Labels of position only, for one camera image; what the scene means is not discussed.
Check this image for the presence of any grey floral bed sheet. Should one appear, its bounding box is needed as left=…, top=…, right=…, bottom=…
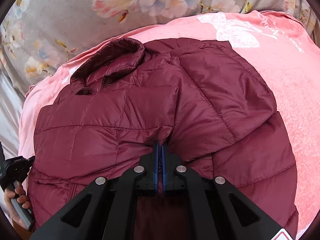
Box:
left=1, top=0, right=317, bottom=94

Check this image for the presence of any white satin curtain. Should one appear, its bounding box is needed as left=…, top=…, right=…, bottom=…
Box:
left=0, top=71, right=24, bottom=158

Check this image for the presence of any pink patterned blanket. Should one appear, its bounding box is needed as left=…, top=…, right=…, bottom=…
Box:
left=17, top=10, right=320, bottom=240

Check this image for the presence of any person's left hand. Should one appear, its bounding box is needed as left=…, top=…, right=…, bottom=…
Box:
left=4, top=181, right=31, bottom=230

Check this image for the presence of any maroon puffer jacket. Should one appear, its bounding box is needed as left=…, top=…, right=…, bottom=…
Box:
left=28, top=38, right=298, bottom=237

